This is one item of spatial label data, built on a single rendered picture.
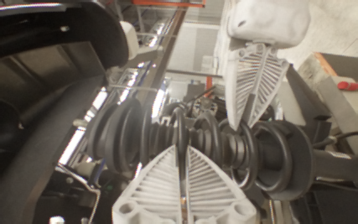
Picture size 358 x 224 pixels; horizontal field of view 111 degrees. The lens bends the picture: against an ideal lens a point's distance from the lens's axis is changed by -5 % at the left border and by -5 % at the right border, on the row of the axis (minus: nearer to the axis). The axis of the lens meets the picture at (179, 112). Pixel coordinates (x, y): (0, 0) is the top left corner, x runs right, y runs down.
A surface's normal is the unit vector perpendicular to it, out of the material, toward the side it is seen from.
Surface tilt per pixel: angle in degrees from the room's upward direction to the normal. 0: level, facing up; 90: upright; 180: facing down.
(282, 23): 104
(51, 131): 90
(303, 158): 7
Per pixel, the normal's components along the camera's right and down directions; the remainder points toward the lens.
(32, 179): 0.00, -0.52
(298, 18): 0.12, 0.34
